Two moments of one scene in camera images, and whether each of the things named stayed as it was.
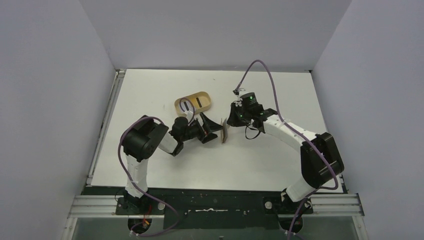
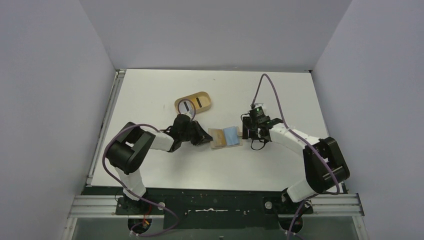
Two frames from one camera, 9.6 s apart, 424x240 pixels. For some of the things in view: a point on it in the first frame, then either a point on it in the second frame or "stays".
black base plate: [199, 209] stays
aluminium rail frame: [92, 204] stays
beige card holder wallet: [224, 133] → [230, 136]
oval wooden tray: [196, 103] stays
